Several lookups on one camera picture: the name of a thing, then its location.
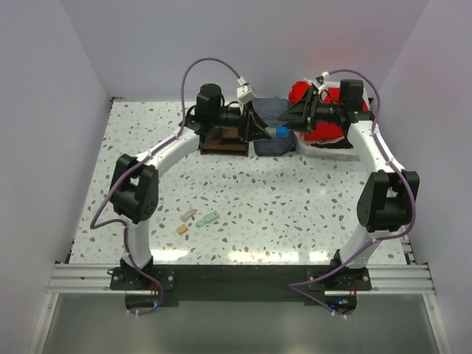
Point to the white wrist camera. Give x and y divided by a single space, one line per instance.
245 94
319 84

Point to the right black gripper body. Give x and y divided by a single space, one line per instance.
317 111

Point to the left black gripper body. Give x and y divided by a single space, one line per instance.
247 116

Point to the green clear correction tape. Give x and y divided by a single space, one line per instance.
207 219

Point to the white basket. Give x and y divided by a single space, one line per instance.
326 141

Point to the tan eraser block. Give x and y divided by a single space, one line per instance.
182 229

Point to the red folded cloth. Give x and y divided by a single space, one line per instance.
326 115

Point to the beige eraser piece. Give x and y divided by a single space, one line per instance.
187 215

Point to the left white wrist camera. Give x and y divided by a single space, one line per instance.
245 94

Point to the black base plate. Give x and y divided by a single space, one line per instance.
168 285

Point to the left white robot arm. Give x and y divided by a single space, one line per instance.
134 191

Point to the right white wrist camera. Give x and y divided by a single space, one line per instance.
319 84

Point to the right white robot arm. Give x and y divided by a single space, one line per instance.
386 208

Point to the brown wooden desk organizer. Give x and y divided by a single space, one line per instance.
226 141

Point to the blue folded towel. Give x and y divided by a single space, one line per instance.
269 109

